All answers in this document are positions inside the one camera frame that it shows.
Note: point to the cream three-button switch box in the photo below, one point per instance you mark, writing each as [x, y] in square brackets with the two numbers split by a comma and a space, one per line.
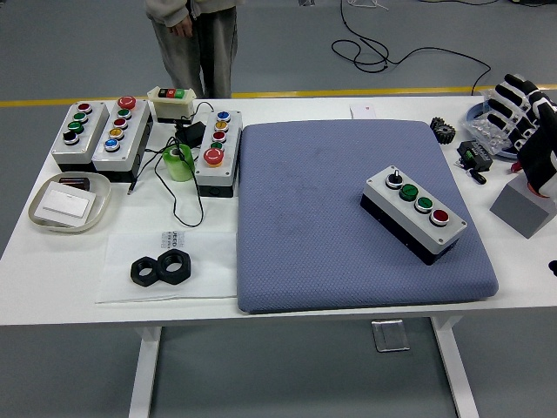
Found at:
[172, 109]

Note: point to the grey wedge block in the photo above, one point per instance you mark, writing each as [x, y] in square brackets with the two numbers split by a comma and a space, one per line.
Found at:
[518, 209]

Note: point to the grey button box with knob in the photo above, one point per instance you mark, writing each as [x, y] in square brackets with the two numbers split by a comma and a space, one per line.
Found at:
[383, 191]

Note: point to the person's right hand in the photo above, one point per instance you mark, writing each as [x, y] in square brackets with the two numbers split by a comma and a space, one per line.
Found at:
[180, 27]

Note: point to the white table leg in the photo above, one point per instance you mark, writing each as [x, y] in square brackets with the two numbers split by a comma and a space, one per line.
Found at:
[454, 374]
[145, 374]

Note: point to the grey four-button control box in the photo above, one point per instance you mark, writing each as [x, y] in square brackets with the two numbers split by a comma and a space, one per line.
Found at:
[89, 141]

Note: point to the black power adapter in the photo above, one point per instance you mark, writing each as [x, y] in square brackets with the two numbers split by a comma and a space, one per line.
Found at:
[189, 134]

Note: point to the black module with green terminal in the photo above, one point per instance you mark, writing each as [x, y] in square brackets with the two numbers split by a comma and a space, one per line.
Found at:
[476, 157]

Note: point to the white wall switch plate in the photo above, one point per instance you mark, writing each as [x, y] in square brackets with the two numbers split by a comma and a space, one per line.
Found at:
[65, 204]

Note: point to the white oval tray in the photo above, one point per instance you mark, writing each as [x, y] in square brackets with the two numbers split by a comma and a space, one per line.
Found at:
[99, 215]

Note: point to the large black hex nut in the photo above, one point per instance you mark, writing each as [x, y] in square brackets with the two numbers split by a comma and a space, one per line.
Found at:
[183, 272]

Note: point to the small black connector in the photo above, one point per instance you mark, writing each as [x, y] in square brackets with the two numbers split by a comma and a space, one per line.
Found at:
[478, 177]

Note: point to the person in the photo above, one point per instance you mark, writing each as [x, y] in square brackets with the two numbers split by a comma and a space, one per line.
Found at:
[209, 52]

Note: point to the long grey mushroom-button control box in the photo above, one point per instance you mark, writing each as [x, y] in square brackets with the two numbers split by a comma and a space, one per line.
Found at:
[130, 137]

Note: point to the blue-grey padded mat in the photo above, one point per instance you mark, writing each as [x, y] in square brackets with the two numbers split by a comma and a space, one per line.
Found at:
[304, 196]

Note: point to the small red clip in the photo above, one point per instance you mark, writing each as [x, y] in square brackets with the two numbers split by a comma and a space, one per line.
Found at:
[516, 167]

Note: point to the small black hex nut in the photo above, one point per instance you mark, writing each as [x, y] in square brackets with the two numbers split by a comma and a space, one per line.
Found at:
[136, 274]

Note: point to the black gear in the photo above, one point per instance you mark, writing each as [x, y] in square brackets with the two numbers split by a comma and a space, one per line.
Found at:
[444, 132]

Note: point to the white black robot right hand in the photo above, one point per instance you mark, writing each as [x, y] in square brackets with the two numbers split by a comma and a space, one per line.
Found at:
[537, 148]

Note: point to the orange cylinder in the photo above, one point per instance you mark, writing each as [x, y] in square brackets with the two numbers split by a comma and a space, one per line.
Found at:
[538, 192]

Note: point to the blue round plate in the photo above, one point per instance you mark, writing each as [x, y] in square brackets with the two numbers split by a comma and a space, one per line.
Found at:
[472, 114]

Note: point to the dark floor equipment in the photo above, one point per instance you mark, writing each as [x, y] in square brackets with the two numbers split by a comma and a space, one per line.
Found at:
[535, 2]

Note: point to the dark brown block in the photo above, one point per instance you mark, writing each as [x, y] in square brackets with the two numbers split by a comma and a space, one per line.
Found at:
[74, 181]

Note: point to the clear printed plastic bag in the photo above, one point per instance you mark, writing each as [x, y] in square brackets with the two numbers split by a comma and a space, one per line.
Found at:
[209, 270]

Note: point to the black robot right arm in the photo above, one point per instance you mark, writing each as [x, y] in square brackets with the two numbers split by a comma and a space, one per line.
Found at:
[553, 268]

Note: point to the green tape roll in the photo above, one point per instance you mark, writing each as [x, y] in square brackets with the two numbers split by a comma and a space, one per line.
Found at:
[178, 170]

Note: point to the silver under-table bracket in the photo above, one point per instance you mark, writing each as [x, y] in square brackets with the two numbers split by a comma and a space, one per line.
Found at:
[390, 335]

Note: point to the short grey mushroom-button control box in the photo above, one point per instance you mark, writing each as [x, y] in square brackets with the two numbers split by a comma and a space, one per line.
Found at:
[230, 143]

